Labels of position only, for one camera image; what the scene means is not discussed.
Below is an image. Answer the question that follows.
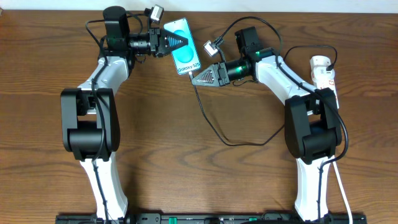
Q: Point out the Galaxy S25 smartphone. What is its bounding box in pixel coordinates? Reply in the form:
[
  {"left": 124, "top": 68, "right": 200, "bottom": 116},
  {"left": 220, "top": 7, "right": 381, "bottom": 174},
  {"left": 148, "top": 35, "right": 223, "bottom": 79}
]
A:
[{"left": 164, "top": 17, "right": 201, "bottom": 75}]

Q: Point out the white power strip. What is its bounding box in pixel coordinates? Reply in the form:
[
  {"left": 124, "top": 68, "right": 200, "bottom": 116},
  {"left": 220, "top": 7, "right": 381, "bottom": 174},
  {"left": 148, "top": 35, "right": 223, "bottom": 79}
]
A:
[{"left": 310, "top": 55, "right": 340, "bottom": 108}]

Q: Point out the black USB charging cable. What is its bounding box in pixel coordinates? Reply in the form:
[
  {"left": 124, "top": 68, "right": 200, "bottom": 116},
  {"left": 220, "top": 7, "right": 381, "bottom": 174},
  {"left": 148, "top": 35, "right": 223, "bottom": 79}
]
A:
[{"left": 188, "top": 45, "right": 338, "bottom": 147}]

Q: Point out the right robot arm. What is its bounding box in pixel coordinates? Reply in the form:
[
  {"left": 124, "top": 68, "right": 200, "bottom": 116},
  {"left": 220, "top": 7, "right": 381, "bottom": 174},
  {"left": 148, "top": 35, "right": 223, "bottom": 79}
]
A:
[{"left": 191, "top": 27, "right": 343, "bottom": 222}]

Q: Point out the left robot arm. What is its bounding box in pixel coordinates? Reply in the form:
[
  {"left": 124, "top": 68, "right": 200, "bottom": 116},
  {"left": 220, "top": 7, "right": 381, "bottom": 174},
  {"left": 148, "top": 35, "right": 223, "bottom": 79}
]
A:
[{"left": 55, "top": 5, "right": 188, "bottom": 223}]

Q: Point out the white USB charger plug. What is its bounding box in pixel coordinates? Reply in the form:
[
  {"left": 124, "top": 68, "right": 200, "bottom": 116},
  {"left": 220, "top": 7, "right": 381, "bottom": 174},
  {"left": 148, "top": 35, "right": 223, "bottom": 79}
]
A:
[{"left": 311, "top": 66, "right": 335, "bottom": 83}]

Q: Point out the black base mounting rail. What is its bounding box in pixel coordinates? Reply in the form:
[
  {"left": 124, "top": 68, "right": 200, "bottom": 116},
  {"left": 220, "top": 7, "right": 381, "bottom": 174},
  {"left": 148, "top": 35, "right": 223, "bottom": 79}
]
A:
[{"left": 55, "top": 212, "right": 368, "bottom": 224}]

